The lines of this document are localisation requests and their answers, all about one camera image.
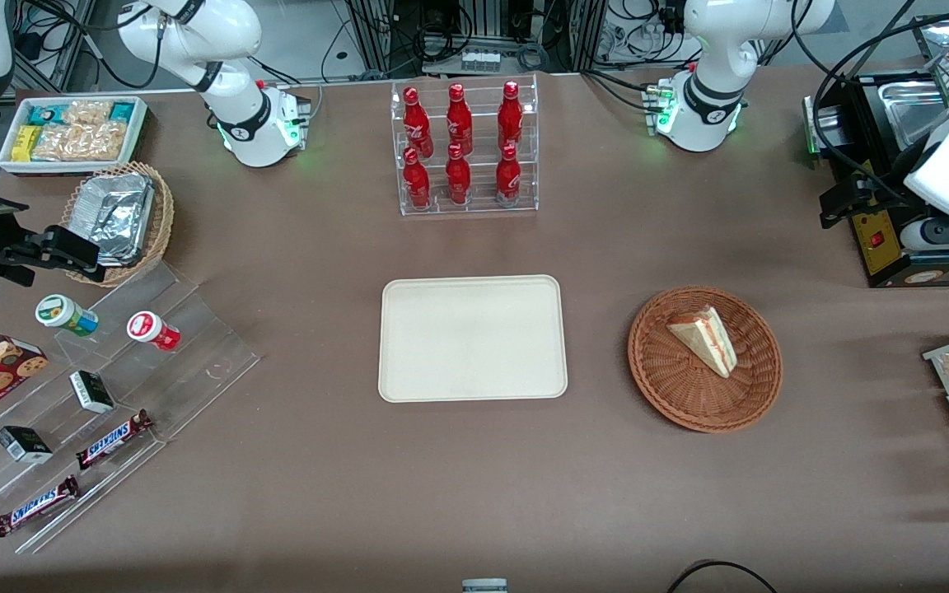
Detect red cola bottle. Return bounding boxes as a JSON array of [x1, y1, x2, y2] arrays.
[[444, 143, 473, 206], [445, 82, 475, 156], [402, 86, 435, 157], [494, 144, 522, 204], [402, 147, 432, 210], [497, 80, 524, 152]]

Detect triangular sandwich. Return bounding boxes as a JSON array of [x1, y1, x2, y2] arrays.
[[666, 306, 740, 380]]

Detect brown round wicker basket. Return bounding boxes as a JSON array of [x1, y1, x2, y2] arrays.
[[627, 285, 784, 434]]

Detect cream plastic serving tray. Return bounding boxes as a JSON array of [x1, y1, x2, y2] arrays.
[[377, 274, 569, 404]]

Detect black sandwich press machine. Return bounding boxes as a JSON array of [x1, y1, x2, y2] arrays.
[[802, 69, 949, 288]]

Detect black cable loop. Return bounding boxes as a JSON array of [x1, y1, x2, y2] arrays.
[[666, 559, 780, 593]]

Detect clear acrylic stepped display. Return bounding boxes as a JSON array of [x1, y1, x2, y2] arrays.
[[0, 261, 262, 555]]

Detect light wicker basket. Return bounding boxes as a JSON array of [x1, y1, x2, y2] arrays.
[[61, 161, 175, 288]]

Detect aluminium foil container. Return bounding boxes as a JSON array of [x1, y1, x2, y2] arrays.
[[77, 172, 156, 266]]

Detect small black carton box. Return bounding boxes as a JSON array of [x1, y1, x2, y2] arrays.
[[68, 370, 116, 415], [0, 425, 54, 465]]

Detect white rectangular snack bin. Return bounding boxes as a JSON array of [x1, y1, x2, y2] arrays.
[[0, 96, 149, 176]]

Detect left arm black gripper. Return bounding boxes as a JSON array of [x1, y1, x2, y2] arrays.
[[820, 148, 933, 231]]

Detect small clear cracker bag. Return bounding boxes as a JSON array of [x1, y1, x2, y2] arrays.
[[63, 100, 115, 125]]

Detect aluminium frame post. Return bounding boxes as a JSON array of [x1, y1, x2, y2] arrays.
[[572, 0, 609, 72], [346, 0, 398, 77]]

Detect yellow snack packet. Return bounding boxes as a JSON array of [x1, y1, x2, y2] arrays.
[[11, 124, 42, 163]]

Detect clear acrylic bottle rack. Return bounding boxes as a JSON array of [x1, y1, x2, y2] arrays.
[[390, 73, 540, 217]]

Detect Snickers chocolate bar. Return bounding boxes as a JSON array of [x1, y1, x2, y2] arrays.
[[0, 475, 81, 539], [76, 409, 153, 471]]

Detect red lid snack cup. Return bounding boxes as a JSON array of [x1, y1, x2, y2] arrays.
[[126, 311, 181, 352]]

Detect long black arm cable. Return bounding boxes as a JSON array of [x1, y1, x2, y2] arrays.
[[789, 0, 949, 179]]

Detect green lid snack cup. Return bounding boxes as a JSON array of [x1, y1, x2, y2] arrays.
[[35, 293, 100, 338]]

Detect large clear cracker bag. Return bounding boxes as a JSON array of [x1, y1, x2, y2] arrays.
[[32, 121, 129, 163]]

